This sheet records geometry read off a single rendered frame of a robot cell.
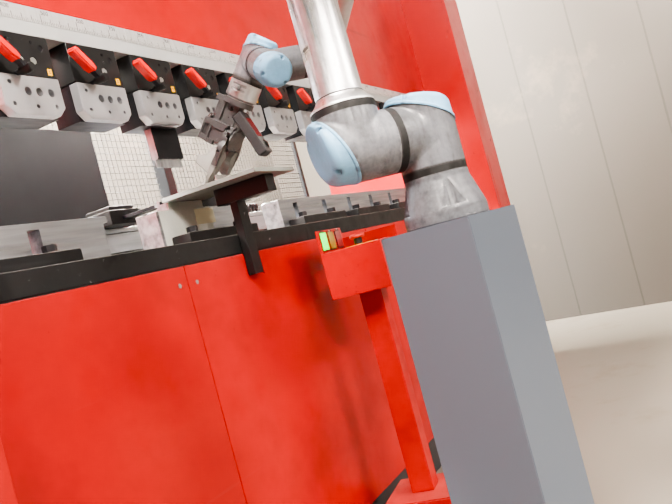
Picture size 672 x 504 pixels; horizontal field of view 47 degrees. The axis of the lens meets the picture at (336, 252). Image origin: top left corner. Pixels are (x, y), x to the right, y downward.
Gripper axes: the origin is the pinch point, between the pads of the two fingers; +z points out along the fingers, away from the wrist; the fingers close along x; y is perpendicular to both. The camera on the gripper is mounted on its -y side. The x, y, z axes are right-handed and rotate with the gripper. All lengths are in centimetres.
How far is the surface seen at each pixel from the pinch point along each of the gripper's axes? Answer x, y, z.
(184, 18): -17.6, 33.6, -32.2
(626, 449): -68, -121, 31
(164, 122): 3.6, 16.5, -8.2
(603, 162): -324, -82, -53
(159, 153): 3.4, 15.0, -0.9
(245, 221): 1.9, -11.2, 4.9
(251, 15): -55, 35, -41
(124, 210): -3.9, 22.7, 17.8
